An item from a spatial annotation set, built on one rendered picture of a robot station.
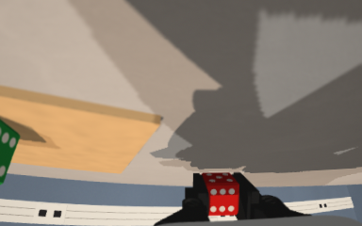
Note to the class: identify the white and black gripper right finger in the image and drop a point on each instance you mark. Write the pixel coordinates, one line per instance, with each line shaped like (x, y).
(252, 205)

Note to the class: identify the tan square mat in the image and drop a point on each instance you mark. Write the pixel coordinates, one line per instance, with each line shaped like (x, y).
(70, 134)

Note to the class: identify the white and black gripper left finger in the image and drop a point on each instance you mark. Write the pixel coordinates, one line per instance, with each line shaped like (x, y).
(195, 206)

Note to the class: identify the red die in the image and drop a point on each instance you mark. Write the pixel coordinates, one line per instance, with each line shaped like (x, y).
(223, 190)

